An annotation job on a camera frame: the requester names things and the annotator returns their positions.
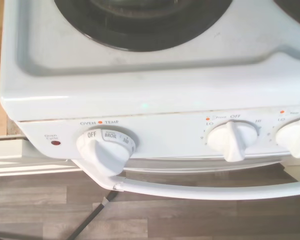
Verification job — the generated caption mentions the black floor cable with tape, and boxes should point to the black floor cable with tape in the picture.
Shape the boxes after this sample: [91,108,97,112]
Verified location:
[64,190,118,240]

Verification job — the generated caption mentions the coil burner with drip pan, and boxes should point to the coil burner with drip pan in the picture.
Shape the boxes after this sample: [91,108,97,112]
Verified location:
[53,0,208,53]

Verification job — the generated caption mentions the white oven temperature knob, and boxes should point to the white oven temperature knob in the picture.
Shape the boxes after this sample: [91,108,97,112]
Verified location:
[75,126,140,176]

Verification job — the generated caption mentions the white oven door handle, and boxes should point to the white oven door handle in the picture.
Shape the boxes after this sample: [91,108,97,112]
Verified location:
[71,157,300,201]

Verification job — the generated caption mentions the white burner knob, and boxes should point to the white burner knob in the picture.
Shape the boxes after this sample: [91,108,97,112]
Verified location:
[275,117,300,160]
[206,120,260,163]

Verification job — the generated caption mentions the white electric stove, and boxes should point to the white electric stove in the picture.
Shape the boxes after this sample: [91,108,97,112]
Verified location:
[0,0,300,201]

